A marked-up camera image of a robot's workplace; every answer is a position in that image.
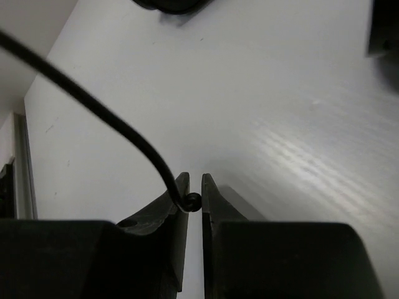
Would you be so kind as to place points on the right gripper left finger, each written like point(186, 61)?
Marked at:
point(142, 256)

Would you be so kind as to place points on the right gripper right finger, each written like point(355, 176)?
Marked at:
point(263, 259)

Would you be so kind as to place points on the right black folded headphones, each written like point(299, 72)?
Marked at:
point(173, 7)

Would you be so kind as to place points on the aluminium side rail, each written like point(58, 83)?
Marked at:
point(24, 192)

